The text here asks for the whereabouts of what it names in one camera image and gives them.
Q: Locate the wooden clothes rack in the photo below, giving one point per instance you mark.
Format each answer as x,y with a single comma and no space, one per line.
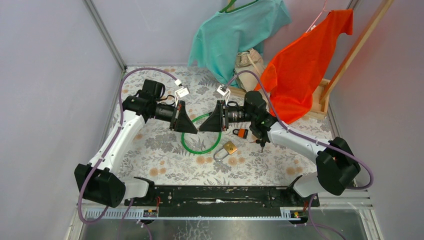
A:
320,98

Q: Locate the pink hanger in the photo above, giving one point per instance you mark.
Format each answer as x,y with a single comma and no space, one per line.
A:
323,11

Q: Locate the black head keys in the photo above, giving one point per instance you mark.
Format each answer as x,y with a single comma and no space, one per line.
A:
262,144

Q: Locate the aluminium frame profile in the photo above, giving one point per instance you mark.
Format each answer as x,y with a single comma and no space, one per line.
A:
95,15

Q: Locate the orange t-shirt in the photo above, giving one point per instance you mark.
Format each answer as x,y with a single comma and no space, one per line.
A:
295,72

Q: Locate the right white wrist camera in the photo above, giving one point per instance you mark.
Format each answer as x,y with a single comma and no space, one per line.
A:
225,92

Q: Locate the green hanger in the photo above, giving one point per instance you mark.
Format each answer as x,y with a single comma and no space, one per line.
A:
231,6

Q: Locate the orange black padlock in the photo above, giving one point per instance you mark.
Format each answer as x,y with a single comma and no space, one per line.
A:
241,132

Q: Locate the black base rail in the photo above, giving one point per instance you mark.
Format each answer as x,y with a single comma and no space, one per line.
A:
223,201

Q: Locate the teal t-shirt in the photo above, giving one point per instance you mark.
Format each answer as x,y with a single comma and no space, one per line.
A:
219,39

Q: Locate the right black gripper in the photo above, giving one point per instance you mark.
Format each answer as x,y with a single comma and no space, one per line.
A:
217,122

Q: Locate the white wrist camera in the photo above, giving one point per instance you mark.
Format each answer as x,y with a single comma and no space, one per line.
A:
182,91
225,92

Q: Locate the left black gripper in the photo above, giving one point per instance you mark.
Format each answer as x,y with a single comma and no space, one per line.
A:
179,121

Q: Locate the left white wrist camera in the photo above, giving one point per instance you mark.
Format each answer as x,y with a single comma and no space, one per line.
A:
182,91

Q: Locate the green cable lock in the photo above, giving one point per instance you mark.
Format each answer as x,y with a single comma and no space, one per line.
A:
202,143

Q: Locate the brass padlock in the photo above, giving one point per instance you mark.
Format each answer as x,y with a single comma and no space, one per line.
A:
224,151

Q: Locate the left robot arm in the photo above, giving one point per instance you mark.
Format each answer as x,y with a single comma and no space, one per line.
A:
98,180

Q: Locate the beige cloth bag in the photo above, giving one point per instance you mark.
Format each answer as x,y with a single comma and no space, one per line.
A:
252,61

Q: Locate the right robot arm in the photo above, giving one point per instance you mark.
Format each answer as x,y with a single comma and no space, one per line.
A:
335,167

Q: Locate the floral table cloth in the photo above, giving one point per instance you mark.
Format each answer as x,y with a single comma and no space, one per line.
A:
156,152

